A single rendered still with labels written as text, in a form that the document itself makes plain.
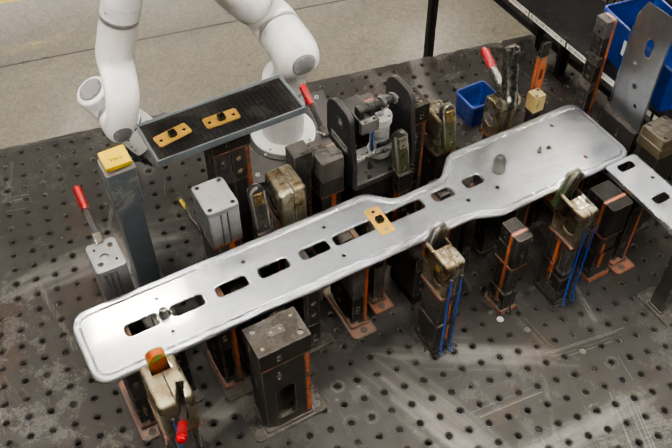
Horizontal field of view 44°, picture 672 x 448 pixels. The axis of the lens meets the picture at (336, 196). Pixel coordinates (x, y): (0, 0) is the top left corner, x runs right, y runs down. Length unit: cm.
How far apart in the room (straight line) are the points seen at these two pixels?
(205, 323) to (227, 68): 231
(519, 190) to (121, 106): 96
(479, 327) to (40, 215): 124
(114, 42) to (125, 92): 12
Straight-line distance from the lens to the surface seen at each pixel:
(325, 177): 199
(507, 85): 215
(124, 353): 179
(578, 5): 263
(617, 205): 211
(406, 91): 200
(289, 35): 214
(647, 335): 225
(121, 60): 202
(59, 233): 244
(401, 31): 417
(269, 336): 173
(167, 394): 165
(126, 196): 197
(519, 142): 218
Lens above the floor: 248
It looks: 48 degrees down
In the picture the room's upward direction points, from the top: straight up
